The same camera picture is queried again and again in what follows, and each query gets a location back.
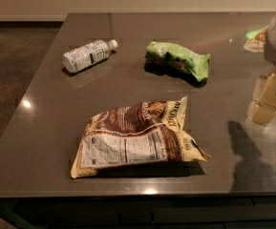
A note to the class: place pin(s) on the green chip bag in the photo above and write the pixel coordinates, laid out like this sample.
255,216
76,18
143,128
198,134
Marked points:
178,58

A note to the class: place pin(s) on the brown chip bag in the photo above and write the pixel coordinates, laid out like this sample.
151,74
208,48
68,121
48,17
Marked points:
148,132

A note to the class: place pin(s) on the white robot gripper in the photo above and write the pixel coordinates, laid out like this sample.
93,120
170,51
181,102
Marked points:
263,109

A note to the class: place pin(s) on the white plastic water bottle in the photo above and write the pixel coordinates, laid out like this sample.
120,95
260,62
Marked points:
88,55

